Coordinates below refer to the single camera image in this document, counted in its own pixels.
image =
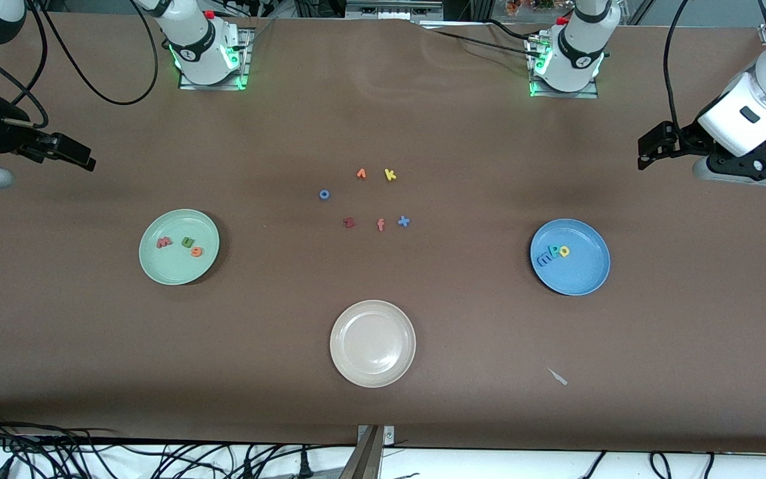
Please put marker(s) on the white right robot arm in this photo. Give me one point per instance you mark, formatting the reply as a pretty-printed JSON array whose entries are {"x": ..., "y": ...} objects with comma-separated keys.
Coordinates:
[{"x": 197, "y": 46}]

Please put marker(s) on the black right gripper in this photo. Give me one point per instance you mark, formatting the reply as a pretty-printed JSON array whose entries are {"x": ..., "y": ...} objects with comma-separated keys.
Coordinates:
[{"x": 5, "y": 135}]

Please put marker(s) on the metal table edge bracket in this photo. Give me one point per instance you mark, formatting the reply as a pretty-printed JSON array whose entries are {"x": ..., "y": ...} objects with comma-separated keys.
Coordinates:
[{"x": 373, "y": 442}]

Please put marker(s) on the beige plate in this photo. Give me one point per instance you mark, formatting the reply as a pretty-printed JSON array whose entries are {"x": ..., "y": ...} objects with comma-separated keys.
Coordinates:
[{"x": 373, "y": 344}]

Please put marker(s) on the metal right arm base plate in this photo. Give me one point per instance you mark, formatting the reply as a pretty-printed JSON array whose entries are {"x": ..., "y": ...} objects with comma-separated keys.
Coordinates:
[{"x": 245, "y": 60}]

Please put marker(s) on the yellow foam letter D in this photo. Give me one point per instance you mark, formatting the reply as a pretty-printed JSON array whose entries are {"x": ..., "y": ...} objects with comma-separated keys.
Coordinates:
[{"x": 560, "y": 251}]

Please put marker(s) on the blue foam letter X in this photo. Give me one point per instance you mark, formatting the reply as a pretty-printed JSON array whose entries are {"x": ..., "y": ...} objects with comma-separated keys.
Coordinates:
[{"x": 403, "y": 221}]

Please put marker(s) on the blue plate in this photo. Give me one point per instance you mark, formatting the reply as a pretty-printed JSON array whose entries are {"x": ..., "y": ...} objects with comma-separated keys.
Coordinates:
[{"x": 579, "y": 269}]

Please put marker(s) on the small white paper scrap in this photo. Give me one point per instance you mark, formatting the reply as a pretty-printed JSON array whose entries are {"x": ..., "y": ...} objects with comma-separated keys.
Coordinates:
[{"x": 558, "y": 378}]

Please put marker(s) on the pink foam letter M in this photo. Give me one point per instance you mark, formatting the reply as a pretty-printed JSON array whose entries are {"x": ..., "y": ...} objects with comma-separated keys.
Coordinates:
[{"x": 164, "y": 243}]

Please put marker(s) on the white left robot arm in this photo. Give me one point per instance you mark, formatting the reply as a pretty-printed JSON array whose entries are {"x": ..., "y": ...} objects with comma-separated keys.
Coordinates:
[{"x": 755, "y": 113}]

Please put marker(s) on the aluminium frame profile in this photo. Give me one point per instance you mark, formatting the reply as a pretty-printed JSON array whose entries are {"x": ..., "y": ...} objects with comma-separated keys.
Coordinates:
[{"x": 389, "y": 10}]

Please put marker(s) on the light green plate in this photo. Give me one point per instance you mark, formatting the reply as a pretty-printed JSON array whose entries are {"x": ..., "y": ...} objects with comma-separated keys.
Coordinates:
[{"x": 177, "y": 266}]

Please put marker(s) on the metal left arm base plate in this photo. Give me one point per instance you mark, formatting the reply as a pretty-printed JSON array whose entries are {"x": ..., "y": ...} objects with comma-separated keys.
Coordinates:
[{"x": 589, "y": 94}]

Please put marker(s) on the blue foam letter E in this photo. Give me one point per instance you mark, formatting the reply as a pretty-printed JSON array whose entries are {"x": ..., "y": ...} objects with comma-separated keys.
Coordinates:
[{"x": 542, "y": 260}]

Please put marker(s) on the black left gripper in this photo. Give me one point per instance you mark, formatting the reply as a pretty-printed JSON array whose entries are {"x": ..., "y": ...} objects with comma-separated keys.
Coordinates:
[{"x": 684, "y": 139}]

